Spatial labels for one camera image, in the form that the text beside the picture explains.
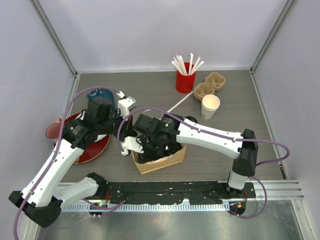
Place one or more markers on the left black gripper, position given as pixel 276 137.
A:
pixel 127 128

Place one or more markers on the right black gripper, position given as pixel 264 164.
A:
pixel 147 155

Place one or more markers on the brown paper bag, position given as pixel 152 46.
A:
pixel 146 167

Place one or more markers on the stack of black cup lids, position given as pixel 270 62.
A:
pixel 192 119

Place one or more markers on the white straw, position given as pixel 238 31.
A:
pixel 179 102

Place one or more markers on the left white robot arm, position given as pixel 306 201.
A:
pixel 39 200

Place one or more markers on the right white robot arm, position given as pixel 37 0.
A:
pixel 239 146

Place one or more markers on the white paper plate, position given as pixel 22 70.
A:
pixel 100 137

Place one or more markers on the blue cloth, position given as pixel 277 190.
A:
pixel 101 93

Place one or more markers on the red round plate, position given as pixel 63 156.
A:
pixel 93 151

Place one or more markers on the pink plastic cup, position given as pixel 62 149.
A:
pixel 53 131

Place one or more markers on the red straw holder cup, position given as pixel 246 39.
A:
pixel 184 83

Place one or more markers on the stack of white paper cups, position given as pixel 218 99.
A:
pixel 209 104

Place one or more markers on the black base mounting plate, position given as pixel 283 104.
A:
pixel 171 192

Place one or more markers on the white wrapped straws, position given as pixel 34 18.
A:
pixel 187 68

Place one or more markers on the remaining cardboard carrier stack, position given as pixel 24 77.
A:
pixel 213 82

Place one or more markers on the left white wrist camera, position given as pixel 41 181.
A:
pixel 125 104

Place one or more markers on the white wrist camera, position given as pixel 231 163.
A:
pixel 125 104
pixel 131 144

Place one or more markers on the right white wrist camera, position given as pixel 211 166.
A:
pixel 131 144

